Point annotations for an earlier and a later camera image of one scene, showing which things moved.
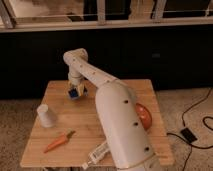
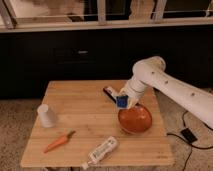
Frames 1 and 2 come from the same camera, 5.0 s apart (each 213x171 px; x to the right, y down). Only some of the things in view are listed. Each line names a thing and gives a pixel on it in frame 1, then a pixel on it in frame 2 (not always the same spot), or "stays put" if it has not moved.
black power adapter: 187,134 stays put
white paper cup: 46,117 stays put
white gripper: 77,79 → 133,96
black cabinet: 173,59 stays put
